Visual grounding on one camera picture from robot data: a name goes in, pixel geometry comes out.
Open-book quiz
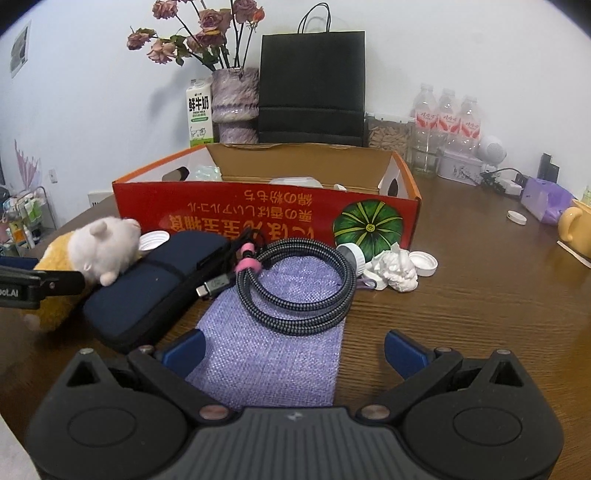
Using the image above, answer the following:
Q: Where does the braided cable with pink tie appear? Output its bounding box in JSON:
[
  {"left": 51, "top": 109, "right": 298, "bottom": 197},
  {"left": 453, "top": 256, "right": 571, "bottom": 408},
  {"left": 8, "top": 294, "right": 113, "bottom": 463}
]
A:
[{"left": 235, "top": 240, "right": 358, "bottom": 335}]

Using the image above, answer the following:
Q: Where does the purple marbled vase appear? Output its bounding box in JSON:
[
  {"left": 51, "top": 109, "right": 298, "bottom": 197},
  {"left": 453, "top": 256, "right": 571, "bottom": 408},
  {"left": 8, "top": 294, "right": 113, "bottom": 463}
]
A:
[{"left": 211, "top": 68, "right": 260, "bottom": 145}]

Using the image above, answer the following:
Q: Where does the power strip with plugs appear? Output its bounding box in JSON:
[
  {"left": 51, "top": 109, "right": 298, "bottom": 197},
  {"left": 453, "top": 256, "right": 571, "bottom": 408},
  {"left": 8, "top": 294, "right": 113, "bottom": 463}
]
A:
[{"left": 480, "top": 167, "right": 532, "bottom": 198}]

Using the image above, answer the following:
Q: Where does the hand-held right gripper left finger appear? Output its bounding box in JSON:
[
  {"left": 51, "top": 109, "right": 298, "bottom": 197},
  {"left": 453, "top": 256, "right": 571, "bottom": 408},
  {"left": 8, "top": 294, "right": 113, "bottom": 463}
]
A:
[{"left": 65, "top": 329, "right": 232, "bottom": 421}]

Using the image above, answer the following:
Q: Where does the black paper bag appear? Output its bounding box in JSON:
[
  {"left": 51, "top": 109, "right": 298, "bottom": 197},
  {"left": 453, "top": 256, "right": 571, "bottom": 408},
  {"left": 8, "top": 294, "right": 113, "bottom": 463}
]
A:
[{"left": 257, "top": 2, "right": 366, "bottom": 148}]

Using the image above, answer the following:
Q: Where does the pink wall decoration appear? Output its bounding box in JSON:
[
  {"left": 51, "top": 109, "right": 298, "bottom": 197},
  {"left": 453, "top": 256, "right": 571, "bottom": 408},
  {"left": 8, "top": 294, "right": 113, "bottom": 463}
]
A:
[{"left": 14, "top": 138, "right": 44, "bottom": 190}]

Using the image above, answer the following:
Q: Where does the purple tissue pack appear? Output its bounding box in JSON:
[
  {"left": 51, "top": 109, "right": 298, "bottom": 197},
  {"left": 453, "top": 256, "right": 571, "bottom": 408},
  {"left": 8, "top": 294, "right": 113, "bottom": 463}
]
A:
[{"left": 521, "top": 178, "right": 575, "bottom": 225}]

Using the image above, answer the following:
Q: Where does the purple woven pouch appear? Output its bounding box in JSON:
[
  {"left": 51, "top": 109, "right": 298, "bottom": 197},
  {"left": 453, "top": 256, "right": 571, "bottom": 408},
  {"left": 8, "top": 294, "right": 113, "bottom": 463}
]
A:
[{"left": 185, "top": 258, "right": 347, "bottom": 411}]

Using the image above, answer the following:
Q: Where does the wire storage rack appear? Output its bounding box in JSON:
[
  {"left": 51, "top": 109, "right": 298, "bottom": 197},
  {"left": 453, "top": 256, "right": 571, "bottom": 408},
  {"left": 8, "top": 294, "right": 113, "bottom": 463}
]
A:
[{"left": 0, "top": 185, "right": 58, "bottom": 257}]

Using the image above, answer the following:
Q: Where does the wooden desktop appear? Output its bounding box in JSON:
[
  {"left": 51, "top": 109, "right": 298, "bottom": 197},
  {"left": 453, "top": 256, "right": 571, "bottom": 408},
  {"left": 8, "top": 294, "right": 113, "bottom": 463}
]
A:
[{"left": 0, "top": 173, "right": 591, "bottom": 480}]

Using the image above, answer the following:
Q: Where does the yellow mug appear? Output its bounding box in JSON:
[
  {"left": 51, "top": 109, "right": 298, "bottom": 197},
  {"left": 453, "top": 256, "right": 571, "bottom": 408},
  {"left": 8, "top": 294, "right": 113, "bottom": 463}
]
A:
[{"left": 557, "top": 198, "right": 591, "bottom": 259}]

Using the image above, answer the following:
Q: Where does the navy blue zip pouch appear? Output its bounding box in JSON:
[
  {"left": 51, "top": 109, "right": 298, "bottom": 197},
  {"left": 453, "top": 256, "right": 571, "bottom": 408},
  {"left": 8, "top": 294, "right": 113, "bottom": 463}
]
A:
[{"left": 83, "top": 231, "right": 232, "bottom": 355}]

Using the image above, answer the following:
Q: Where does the white printed tin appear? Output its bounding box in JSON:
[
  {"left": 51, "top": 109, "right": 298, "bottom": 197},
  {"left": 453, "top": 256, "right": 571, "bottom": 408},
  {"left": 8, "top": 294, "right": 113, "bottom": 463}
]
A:
[{"left": 436, "top": 148, "right": 483, "bottom": 186}]

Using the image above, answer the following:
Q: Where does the empty clear glass bottle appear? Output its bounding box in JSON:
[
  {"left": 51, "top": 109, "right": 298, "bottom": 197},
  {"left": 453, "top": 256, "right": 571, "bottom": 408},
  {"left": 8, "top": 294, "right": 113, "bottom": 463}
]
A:
[{"left": 409, "top": 127, "right": 439, "bottom": 178}]

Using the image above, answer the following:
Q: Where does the white round lid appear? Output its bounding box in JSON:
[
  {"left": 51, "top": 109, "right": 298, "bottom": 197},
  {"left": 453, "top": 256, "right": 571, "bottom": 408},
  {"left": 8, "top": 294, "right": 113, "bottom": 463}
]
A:
[{"left": 336, "top": 244, "right": 368, "bottom": 280}]

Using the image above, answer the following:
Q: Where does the white green milk carton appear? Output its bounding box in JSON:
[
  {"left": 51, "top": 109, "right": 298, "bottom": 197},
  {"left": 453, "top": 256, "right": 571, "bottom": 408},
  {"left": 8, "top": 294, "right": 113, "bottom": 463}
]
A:
[{"left": 185, "top": 78, "right": 215, "bottom": 149}]

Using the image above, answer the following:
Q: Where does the white round device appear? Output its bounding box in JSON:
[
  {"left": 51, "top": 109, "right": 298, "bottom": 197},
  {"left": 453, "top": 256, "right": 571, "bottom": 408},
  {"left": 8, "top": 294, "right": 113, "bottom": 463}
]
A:
[{"left": 478, "top": 135, "right": 507, "bottom": 172}]

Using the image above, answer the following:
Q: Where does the white plastic item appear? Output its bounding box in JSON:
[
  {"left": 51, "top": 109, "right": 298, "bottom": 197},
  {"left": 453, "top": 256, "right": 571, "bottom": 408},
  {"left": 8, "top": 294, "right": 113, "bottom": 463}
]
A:
[{"left": 270, "top": 176, "right": 324, "bottom": 189}]

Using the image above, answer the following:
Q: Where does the red label water bottle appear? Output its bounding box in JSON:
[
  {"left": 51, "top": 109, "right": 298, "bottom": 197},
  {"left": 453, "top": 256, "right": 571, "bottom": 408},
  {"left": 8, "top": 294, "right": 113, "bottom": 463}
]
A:
[
  {"left": 457, "top": 95, "right": 482, "bottom": 155},
  {"left": 412, "top": 83, "right": 439, "bottom": 134},
  {"left": 436, "top": 88, "right": 462, "bottom": 151}
]

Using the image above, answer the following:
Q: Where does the bunch of dried roses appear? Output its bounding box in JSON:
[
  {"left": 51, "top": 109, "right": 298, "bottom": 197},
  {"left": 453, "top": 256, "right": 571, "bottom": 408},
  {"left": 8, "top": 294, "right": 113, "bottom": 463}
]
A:
[{"left": 127, "top": 0, "right": 266, "bottom": 72}]

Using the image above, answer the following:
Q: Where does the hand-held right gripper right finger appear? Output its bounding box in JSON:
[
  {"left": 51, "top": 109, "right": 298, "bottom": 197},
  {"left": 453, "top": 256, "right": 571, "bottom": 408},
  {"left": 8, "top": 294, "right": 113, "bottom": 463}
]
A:
[{"left": 360, "top": 329, "right": 527, "bottom": 423}]

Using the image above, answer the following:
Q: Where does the red cardboard box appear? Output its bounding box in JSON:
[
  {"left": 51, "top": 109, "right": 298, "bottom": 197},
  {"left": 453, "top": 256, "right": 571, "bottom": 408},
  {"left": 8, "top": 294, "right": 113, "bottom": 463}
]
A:
[{"left": 112, "top": 143, "right": 422, "bottom": 259}]

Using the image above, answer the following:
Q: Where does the wall poster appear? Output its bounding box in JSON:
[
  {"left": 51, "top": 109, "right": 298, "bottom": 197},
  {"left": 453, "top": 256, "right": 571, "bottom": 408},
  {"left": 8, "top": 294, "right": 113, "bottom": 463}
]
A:
[{"left": 9, "top": 21, "right": 33, "bottom": 79}]

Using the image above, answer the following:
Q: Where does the white tissue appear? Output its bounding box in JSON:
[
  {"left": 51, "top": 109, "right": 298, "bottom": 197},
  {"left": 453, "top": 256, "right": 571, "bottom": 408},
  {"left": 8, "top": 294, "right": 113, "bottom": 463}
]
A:
[{"left": 367, "top": 244, "right": 421, "bottom": 294}]

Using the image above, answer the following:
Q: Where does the clear jar of seeds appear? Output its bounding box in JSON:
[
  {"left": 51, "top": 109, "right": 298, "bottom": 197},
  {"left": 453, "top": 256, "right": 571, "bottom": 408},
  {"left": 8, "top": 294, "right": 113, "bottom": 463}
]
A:
[{"left": 365, "top": 112, "right": 414, "bottom": 162}]

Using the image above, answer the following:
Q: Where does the yellow white plush hamster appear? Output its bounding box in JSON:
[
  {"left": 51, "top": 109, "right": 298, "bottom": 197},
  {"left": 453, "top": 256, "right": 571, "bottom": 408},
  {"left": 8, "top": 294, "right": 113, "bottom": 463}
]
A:
[{"left": 21, "top": 217, "right": 144, "bottom": 333}]

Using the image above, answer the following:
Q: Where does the white bottle cap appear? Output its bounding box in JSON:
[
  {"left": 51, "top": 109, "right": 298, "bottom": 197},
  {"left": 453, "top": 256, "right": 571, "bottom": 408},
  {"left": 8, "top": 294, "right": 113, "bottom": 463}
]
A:
[
  {"left": 409, "top": 250, "right": 438, "bottom": 278},
  {"left": 139, "top": 231, "right": 172, "bottom": 252}
]

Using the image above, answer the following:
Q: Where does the black charging cable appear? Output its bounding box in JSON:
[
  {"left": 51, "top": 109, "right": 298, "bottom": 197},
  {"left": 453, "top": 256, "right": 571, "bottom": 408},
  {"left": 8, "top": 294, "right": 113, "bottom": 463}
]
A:
[{"left": 195, "top": 229, "right": 273, "bottom": 301}]

